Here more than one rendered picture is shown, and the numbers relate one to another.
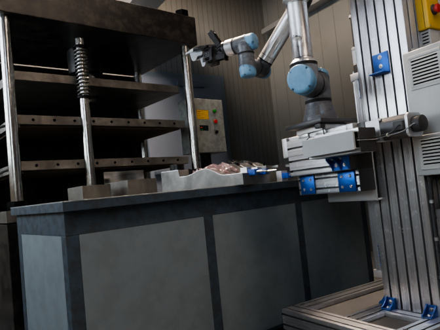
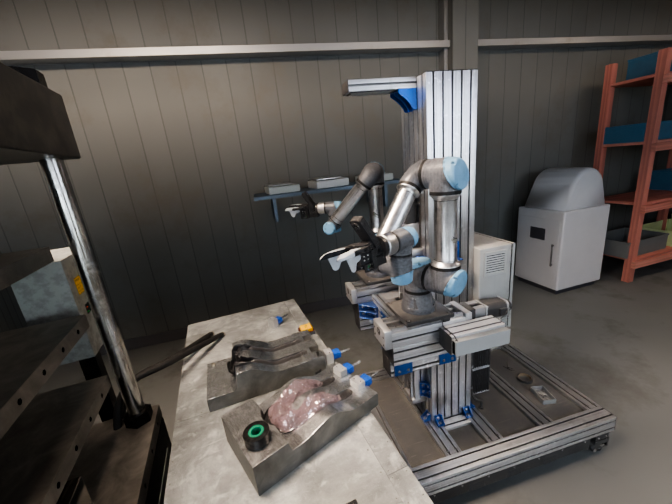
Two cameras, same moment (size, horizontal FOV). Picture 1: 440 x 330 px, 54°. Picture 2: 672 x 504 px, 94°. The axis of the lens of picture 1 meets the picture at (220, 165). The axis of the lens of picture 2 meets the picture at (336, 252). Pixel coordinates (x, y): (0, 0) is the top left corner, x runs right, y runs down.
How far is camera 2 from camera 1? 219 cm
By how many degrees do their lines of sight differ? 72
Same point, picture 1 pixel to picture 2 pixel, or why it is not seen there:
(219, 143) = not seen: hidden behind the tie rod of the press
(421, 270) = (461, 389)
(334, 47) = (105, 126)
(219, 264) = not seen: outside the picture
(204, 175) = (332, 423)
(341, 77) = (123, 166)
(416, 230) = (462, 365)
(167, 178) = (269, 467)
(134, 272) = not seen: outside the picture
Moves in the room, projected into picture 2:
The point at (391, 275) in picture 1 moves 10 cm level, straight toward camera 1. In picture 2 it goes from (439, 400) to (458, 408)
